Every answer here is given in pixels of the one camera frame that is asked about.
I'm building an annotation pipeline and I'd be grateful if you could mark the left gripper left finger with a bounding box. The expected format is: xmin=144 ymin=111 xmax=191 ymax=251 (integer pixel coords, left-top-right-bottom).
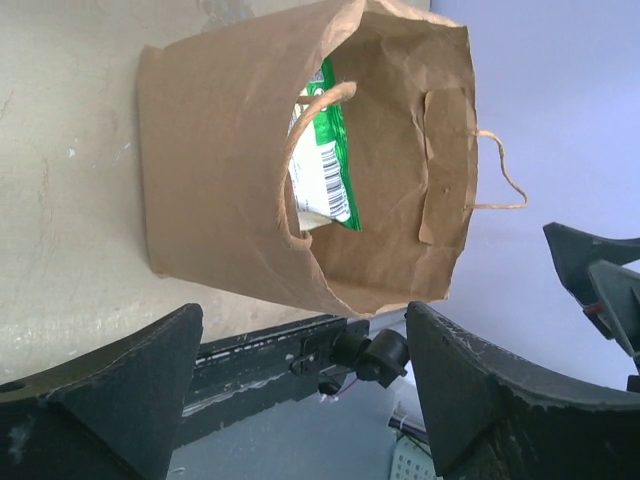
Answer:
xmin=1 ymin=304 xmax=203 ymax=479

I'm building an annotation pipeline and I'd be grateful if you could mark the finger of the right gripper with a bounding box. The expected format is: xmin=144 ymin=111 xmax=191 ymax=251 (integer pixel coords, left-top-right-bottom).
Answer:
xmin=588 ymin=260 xmax=639 ymax=360
xmin=543 ymin=222 xmax=639 ymax=340

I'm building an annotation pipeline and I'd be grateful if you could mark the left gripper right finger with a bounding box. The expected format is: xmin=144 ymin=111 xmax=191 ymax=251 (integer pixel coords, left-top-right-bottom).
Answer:
xmin=405 ymin=300 xmax=640 ymax=480

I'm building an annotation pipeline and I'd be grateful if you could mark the green white snack packet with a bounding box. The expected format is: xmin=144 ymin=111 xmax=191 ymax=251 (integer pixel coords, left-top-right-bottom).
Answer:
xmin=286 ymin=55 xmax=363 ymax=233

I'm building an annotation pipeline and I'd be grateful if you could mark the brown paper bag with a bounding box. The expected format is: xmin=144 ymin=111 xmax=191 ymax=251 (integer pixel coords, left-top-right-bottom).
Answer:
xmin=136 ymin=0 xmax=529 ymax=319

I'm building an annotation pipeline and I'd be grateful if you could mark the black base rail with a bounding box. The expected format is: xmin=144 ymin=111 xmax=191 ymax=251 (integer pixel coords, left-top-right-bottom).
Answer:
xmin=174 ymin=315 xmax=370 ymax=448

